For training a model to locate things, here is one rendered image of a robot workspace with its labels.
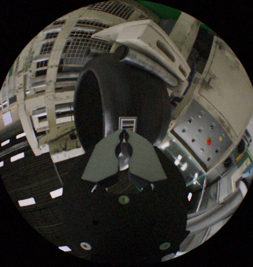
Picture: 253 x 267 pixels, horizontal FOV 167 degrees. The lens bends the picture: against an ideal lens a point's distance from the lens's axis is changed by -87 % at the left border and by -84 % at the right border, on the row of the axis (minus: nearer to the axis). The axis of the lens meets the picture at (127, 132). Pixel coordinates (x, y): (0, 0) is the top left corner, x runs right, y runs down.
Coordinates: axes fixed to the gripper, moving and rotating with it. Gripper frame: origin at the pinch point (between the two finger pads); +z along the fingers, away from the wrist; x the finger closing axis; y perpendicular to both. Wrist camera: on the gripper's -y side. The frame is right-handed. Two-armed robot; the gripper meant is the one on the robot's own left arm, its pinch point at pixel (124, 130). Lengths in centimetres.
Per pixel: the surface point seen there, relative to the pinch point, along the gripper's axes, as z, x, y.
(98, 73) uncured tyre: 17.9, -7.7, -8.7
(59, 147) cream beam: 41, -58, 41
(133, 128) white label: 8.2, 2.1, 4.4
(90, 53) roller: 31.7, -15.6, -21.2
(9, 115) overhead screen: 109, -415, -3
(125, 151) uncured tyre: 8.0, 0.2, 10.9
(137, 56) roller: 12.2, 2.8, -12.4
